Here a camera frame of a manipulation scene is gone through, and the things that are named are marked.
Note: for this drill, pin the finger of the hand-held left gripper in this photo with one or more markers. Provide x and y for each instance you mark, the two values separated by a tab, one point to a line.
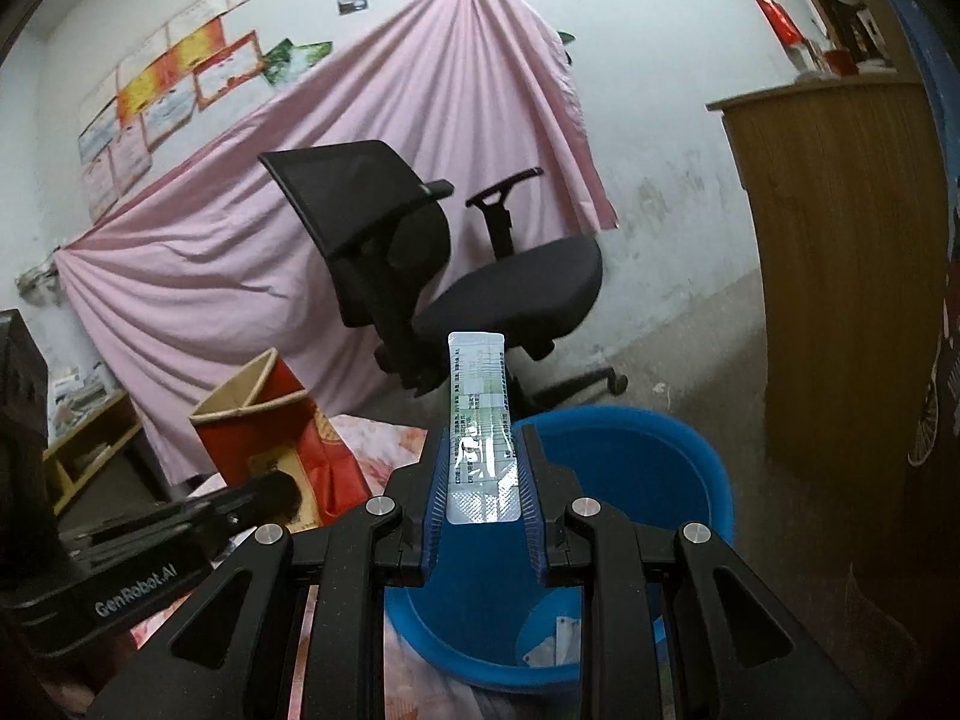
255	493

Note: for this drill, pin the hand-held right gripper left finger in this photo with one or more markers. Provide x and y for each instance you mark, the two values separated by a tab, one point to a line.
433	496

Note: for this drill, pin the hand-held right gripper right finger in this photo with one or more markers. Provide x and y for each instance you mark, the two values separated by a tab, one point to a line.
534	496

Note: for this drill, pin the long white printed sachet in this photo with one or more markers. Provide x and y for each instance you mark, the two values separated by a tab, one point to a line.
480	405

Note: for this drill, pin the blue plastic bucket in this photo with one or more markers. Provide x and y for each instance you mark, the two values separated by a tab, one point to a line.
637	465

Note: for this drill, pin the red gift bag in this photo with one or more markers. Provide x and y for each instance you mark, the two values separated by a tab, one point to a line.
255	427

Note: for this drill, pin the floral printed blanket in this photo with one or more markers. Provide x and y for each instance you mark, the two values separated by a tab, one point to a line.
375	450

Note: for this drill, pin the low wooden shelf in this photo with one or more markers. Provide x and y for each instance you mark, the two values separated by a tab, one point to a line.
90	450

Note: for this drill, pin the stack of papers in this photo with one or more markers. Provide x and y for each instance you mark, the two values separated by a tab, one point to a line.
82	390

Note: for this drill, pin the black box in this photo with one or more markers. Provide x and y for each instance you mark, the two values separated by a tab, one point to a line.
19	405

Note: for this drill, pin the black mesh office chair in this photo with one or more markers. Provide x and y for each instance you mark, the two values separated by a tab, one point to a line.
390	225

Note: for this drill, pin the tall wooden cabinet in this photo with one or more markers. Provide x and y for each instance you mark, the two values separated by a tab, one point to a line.
825	240

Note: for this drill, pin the pink hanging cloth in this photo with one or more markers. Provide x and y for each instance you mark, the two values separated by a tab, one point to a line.
450	90

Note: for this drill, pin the dark printed cloth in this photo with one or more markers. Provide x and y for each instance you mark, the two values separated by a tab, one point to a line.
937	390

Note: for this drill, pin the red cup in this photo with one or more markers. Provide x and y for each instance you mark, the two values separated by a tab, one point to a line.
838	62

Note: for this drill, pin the red hanging ornament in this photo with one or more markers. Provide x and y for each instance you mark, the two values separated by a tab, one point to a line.
780	19

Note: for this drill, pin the blue cloth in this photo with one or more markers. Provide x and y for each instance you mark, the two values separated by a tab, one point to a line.
926	52

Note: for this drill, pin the green wall picture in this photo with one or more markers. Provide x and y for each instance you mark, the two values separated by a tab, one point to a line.
296	58

